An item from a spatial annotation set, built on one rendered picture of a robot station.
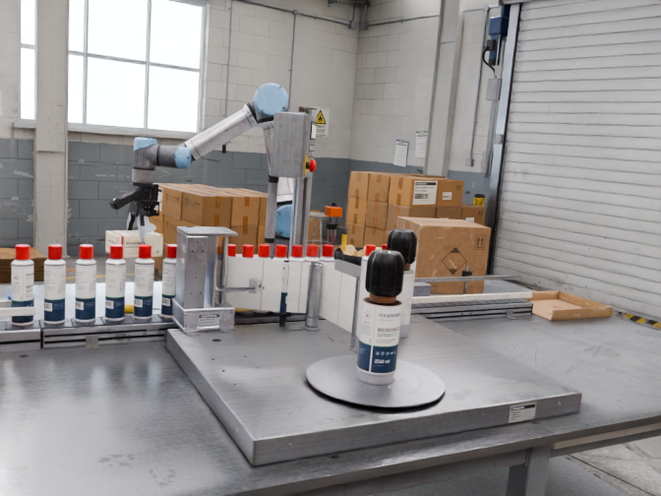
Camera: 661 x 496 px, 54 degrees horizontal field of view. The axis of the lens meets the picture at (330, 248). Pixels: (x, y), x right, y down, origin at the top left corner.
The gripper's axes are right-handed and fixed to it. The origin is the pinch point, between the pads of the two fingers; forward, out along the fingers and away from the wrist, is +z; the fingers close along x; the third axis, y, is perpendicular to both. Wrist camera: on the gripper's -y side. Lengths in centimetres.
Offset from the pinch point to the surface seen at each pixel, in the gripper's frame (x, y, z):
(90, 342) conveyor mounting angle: -56, -31, 18
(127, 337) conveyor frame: -57, -22, 17
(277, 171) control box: -57, 21, -29
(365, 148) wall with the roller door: 450, 481, -47
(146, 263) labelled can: -55, -18, -2
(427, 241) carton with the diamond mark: -50, 95, -7
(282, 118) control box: -57, 21, -45
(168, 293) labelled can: -56, -11, 6
